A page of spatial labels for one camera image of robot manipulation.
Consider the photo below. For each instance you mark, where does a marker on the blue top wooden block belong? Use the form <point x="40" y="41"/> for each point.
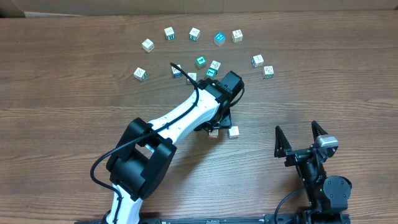
<point x="219" y="39"/>

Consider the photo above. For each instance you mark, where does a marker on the wooden block anchor drawing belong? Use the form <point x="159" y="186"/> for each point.
<point x="215" y="66"/>

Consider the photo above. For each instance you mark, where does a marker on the wooden block red side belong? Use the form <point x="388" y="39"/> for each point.
<point x="214" y="133"/>

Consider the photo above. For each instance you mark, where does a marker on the wooden block green side top row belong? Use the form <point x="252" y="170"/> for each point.
<point x="194" y="34"/>

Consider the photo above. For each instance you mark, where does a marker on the wooden block green side left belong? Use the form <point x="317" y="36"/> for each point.
<point x="140" y="74"/>

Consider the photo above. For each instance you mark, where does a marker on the wooden block green R side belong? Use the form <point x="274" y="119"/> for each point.
<point x="268" y="72"/>

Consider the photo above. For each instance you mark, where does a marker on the wooden block green H side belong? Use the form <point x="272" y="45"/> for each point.
<point x="169" y="33"/>

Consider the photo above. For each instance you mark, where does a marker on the green top block number seven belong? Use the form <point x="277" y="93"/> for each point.
<point x="211" y="72"/>

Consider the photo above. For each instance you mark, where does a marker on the wooden block animal drawing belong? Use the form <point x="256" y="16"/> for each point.
<point x="237" y="36"/>

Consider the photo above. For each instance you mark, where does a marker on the plain wooden block far left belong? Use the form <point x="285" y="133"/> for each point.
<point x="148" y="45"/>

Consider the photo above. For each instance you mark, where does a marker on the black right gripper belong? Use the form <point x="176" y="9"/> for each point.
<point x="296" y="156"/>

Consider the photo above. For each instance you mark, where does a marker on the wooden block turtle drawing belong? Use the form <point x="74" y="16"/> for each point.
<point x="233" y="132"/>

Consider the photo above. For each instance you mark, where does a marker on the wooden block blue side right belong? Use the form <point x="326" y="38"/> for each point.
<point x="257" y="61"/>

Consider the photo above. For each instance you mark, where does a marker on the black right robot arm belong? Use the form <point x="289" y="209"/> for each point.
<point x="327" y="196"/>

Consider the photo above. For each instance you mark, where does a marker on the wooden block blue side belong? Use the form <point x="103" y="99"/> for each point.
<point x="176" y="73"/>
<point x="257" y="61"/>

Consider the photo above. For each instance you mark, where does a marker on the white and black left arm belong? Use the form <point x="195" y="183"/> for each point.
<point x="146" y="149"/>

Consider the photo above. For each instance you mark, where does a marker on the plain wooden block centre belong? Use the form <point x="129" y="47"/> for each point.
<point x="193" y="76"/>

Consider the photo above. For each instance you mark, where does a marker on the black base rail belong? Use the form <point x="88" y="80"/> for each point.
<point x="267" y="219"/>

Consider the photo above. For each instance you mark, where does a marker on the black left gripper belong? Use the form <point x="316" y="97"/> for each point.
<point x="226" y="119"/>

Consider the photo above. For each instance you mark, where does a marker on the plain wooden block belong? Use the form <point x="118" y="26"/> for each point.
<point x="148" y="45"/>
<point x="193" y="76"/>

